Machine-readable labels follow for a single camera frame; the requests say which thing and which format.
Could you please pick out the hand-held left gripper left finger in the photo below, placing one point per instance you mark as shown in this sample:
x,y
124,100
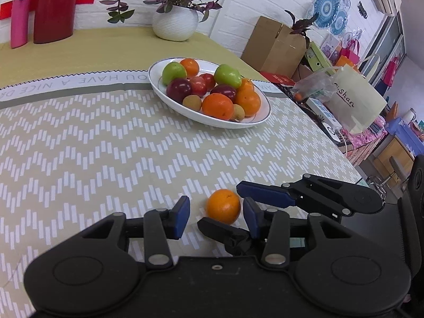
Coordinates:
x,y
182,217

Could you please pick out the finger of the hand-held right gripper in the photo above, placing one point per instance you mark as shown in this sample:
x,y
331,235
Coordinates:
x,y
265,192
215,228

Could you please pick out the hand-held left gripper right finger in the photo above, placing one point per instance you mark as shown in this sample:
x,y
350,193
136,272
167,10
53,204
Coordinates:
x,y
251,220

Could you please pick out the small orange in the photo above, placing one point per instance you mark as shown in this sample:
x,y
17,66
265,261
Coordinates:
x,y
223,206

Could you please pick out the small tan round fruit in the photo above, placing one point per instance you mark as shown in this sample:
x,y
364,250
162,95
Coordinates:
x,y
237,112
192,102

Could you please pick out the large orange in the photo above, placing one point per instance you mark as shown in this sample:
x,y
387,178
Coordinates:
x,y
248,102

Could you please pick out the deep orange mandarin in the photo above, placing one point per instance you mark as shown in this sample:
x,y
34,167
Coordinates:
x,y
189,67
217,106

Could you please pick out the dark red plum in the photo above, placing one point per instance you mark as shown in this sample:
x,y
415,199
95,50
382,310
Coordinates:
x,y
179,89
224,92

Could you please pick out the medium orange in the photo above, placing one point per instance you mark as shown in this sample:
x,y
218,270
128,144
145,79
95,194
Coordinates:
x,y
246,85

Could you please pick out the green apple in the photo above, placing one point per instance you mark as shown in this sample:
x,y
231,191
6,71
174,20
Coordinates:
x,y
174,72
227,76

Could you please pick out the small red apple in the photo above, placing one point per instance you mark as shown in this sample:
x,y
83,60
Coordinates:
x,y
210,80
198,85

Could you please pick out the white plate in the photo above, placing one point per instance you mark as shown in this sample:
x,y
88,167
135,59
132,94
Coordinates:
x,y
158,74

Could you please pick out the gray office chair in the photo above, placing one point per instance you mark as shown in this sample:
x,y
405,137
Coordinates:
x,y
394,169

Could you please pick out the red plaid cloth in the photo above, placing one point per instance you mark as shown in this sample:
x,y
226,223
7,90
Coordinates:
x,y
347,152

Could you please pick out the wooden cabinet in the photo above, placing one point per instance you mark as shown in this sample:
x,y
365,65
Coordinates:
x,y
391,149

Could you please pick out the pink floral cloth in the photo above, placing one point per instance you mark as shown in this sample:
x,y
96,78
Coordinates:
x,y
367,137

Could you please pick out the white round device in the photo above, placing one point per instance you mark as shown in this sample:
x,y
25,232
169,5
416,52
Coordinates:
x,y
334,131

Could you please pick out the cream tote bag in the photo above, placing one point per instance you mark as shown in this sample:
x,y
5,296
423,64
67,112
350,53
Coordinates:
x,y
354,106

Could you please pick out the white power strip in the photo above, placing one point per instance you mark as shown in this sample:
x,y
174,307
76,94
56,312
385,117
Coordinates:
x,y
323,112

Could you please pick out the red envelope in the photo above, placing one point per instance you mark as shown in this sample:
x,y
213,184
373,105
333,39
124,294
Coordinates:
x,y
276,78

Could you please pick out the clear plastic bag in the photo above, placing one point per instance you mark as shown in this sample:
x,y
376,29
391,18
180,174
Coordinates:
x,y
314,84

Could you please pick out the beige zigzag patterned tablecloth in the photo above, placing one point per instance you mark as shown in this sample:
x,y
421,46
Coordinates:
x,y
82,145

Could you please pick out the small cardboard box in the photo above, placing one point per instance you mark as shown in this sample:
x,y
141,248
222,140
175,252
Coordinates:
x,y
303,71

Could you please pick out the magenta shopping bag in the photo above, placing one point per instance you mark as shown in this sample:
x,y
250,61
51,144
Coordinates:
x,y
391,69

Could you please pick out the orange gift bag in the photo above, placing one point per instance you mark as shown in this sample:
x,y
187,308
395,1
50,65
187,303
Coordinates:
x,y
346,63

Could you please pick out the large cardboard box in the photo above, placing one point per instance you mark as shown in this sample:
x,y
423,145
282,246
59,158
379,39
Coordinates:
x,y
268,46

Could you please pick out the pink gift bag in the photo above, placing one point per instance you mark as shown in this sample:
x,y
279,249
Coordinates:
x,y
351,51

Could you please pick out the glass window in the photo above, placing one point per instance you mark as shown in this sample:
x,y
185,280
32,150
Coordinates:
x,y
386,39

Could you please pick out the purple leaf plant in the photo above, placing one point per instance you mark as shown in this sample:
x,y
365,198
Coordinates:
x,y
303,25

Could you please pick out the medium blue round fan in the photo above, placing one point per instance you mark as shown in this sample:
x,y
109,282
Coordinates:
x,y
339,22

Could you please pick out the potted plant in white pot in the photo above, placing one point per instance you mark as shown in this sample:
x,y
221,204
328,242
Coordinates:
x,y
175,23

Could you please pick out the olive green tablecloth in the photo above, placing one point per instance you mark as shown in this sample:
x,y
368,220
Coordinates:
x,y
82,53

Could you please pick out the large blue round fan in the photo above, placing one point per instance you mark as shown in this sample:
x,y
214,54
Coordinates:
x,y
326,6

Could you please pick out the small blue round fan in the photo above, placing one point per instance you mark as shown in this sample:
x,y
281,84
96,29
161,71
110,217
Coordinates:
x,y
344,3

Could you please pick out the red thermos jug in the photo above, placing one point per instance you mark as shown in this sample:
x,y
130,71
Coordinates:
x,y
54,16

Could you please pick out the pink thermos bottle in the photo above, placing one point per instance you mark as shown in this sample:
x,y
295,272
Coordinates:
x,y
20,23

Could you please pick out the black wall hook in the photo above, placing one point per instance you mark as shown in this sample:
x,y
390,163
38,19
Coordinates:
x,y
362,9

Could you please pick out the white wall conduit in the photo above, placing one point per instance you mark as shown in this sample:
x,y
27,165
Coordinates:
x,y
225,3

